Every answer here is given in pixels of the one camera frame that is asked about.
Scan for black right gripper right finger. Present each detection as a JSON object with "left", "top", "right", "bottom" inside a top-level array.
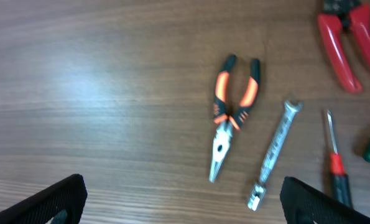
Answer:
[{"left": 280, "top": 177, "right": 370, "bottom": 224}]

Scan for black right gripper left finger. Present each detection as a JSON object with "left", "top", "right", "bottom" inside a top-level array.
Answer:
[{"left": 0, "top": 174, "right": 88, "bottom": 224}]

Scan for orange black needle-nose pliers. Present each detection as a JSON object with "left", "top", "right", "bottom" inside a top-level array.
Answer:
[{"left": 209, "top": 54, "right": 261, "bottom": 183}]

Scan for red black screwdriver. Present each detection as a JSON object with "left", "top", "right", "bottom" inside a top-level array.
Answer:
[{"left": 325, "top": 110, "right": 353, "bottom": 208}]

